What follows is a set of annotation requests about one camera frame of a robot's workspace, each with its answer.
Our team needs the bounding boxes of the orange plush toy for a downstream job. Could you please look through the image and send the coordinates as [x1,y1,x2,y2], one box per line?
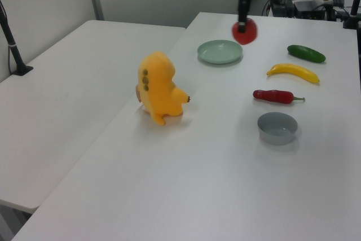
[134,51,192,126]

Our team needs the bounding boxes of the black tripod stand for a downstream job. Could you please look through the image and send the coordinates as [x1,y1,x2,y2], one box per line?
[342,0,361,29]

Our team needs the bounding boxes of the black pole stand white band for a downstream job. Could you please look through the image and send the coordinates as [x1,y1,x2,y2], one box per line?
[0,0,34,76]

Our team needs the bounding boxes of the light green plate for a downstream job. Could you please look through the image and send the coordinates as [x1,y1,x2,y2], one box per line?
[196,40,244,65]

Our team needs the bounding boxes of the yellow banana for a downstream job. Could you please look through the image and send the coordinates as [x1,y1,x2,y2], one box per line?
[266,63,321,85]

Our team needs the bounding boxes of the grey bowl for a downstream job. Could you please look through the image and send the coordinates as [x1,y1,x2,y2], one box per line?
[257,112,299,146]

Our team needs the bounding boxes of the black electronics box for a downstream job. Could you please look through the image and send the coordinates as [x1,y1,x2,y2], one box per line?
[270,0,294,17]

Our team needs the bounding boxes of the red chili pepper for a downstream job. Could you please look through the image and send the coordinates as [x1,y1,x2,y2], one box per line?
[252,89,306,105]

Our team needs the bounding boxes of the red apple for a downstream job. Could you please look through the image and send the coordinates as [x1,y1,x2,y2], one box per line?
[231,18,258,45]

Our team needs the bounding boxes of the green cucumber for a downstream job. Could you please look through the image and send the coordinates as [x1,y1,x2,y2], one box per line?
[287,44,327,64]

